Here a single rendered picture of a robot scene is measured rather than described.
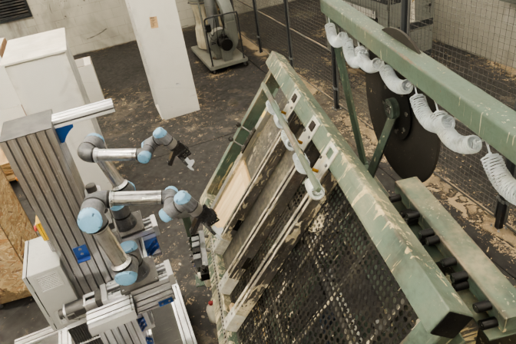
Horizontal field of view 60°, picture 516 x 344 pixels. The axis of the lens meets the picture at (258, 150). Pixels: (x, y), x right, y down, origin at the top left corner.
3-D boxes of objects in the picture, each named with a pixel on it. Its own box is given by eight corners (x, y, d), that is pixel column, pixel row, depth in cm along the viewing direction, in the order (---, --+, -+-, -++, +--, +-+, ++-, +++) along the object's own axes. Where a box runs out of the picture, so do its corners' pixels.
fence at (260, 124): (214, 209, 334) (210, 207, 332) (275, 101, 298) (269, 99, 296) (215, 213, 329) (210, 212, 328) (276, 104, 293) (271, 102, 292)
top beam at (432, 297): (277, 68, 313) (265, 62, 309) (284, 55, 309) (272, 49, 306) (452, 340, 128) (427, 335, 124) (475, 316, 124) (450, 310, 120)
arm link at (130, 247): (143, 252, 268) (137, 235, 261) (141, 268, 257) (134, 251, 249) (123, 256, 267) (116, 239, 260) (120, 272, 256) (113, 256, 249)
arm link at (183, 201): (171, 195, 230) (184, 186, 228) (185, 206, 237) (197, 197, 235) (172, 205, 224) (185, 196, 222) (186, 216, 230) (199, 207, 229)
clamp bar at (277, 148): (221, 246, 299) (187, 238, 290) (311, 95, 254) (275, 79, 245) (223, 257, 290) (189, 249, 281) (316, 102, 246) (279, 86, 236)
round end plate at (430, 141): (359, 137, 283) (357, 11, 240) (368, 136, 283) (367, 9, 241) (422, 218, 216) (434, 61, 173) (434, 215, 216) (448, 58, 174)
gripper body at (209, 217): (220, 220, 239) (206, 209, 232) (209, 231, 239) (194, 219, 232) (216, 213, 245) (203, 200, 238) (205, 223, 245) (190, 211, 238)
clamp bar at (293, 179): (228, 284, 271) (191, 276, 261) (330, 121, 226) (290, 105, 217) (230, 297, 262) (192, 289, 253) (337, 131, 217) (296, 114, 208)
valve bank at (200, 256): (191, 246, 348) (184, 223, 335) (209, 243, 349) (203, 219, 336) (196, 297, 306) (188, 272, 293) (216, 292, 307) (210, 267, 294)
